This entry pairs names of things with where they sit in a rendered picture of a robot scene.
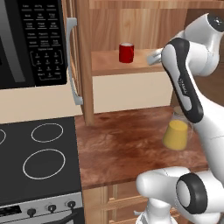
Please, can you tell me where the wooden base cabinet drawer front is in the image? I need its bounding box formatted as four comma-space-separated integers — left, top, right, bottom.
82, 182, 182, 224

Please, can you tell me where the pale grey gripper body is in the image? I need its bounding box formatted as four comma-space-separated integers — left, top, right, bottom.
145, 47, 165, 66

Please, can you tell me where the wooden open shelf cabinet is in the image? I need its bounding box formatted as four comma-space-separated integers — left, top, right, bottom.
62, 0, 224, 127

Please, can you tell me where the black electric hob stove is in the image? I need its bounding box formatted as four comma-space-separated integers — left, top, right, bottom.
0, 116, 86, 224

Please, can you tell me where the glass pitcher with yellow juice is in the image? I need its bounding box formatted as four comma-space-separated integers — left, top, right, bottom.
162, 111, 195, 151

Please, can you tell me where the black microwave oven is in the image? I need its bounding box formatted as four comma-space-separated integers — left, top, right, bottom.
0, 0, 69, 90

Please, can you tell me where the red mug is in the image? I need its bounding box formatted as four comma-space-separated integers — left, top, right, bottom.
118, 42, 136, 64

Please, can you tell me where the grey microwave door handle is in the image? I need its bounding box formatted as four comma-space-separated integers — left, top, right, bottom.
65, 17, 84, 106

